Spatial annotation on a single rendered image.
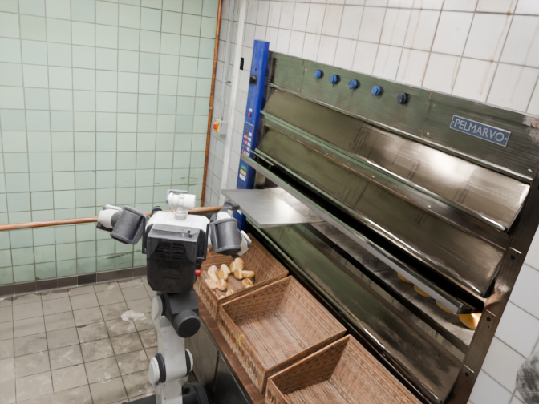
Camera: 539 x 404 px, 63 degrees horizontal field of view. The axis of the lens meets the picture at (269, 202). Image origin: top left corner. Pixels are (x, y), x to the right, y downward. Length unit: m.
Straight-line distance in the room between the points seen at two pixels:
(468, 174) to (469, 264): 0.34
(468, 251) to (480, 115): 0.51
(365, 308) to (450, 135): 0.95
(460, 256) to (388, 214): 0.40
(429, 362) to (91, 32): 2.92
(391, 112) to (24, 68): 2.44
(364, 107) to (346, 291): 0.95
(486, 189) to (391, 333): 0.83
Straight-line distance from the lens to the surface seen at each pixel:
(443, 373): 2.09
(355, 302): 2.37
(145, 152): 3.75
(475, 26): 1.87
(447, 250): 1.91
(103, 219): 2.19
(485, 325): 1.88
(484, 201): 1.78
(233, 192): 2.98
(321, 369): 2.42
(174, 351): 2.31
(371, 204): 2.18
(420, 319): 2.07
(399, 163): 2.03
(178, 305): 2.05
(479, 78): 1.82
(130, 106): 3.63
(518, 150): 1.73
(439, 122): 1.92
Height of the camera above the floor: 2.25
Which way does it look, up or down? 22 degrees down
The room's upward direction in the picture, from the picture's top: 9 degrees clockwise
